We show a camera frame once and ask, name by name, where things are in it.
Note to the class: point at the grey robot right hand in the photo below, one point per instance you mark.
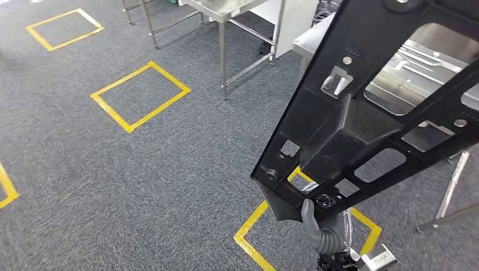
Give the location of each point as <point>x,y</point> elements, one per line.
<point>310,217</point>

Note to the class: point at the black plastic panel part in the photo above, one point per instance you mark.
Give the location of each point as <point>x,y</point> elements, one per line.
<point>336,131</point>

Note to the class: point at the steel workbench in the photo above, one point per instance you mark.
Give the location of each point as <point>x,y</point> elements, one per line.
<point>312,41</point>

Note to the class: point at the machined aluminium plate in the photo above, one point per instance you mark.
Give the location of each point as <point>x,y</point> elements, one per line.
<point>411,74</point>

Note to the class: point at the white panel board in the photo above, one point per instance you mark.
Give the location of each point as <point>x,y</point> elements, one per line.
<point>295,22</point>

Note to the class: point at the small steel table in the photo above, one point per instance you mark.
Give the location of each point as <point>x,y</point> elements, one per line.
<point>217,11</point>

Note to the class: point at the steel frame stand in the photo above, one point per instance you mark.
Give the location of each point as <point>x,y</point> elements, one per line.
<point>147,22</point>

